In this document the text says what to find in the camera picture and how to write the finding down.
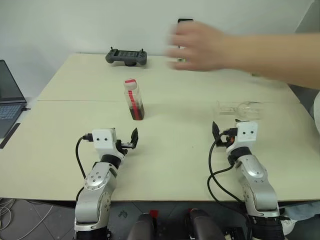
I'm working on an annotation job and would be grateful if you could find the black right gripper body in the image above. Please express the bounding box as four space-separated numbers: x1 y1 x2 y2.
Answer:
215 128 238 149

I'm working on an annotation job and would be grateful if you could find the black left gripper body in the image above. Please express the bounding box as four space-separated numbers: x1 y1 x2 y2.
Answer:
115 139 135 156

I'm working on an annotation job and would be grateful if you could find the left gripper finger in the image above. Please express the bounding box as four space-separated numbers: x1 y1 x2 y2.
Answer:
129 127 140 150

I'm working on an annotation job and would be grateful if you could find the clear bottle with red stripe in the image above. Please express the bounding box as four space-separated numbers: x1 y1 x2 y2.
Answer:
123 82 146 122

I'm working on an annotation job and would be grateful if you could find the clear wine glass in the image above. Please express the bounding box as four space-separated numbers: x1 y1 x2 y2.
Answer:
213 100 264 122

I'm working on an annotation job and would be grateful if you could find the person's bare hand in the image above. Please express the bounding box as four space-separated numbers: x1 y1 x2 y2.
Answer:
163 20 238 73

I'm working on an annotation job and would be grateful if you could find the white bottle cap red tape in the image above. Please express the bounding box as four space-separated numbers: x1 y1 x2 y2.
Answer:
123 78 139 91

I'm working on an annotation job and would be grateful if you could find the grey handheld controller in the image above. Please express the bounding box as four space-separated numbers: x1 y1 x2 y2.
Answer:
104 45 149 67

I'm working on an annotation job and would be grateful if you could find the dark rounded shape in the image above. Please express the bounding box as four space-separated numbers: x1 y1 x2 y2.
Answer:
185 208 226 240
126 212 156 240

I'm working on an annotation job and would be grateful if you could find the person's blue jeans leg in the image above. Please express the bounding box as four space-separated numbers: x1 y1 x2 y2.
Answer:
278 200 320 222

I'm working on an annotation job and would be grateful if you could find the white shoe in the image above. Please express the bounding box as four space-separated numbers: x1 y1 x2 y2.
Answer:
279 216 298 236

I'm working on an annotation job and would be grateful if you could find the marker pen box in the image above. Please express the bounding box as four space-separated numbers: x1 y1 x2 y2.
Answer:
176 17 195 63

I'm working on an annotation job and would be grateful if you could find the dark grey laptop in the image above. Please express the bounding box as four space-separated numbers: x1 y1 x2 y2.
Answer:
0 59 28 140

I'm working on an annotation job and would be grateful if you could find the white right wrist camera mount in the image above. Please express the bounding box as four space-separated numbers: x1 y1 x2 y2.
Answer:
225 120 259 156

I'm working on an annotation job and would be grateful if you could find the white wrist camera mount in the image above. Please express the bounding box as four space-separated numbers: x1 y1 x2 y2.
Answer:
225 120 259 156
91 127 126 161

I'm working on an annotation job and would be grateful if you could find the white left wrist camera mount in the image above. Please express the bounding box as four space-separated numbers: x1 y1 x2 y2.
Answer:
91 127 126 161

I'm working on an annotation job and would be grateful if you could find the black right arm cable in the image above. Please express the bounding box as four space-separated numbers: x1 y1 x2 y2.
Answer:
206 127 252 226

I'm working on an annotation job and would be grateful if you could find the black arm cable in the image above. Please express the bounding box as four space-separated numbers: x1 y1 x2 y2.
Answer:
206 127 252 226
75 131 94 201

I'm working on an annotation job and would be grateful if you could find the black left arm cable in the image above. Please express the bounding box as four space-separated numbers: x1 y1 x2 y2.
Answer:
75 131 94 201

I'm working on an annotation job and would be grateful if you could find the white floor cable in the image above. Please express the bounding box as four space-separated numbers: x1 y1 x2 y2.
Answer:
0 198 14 231

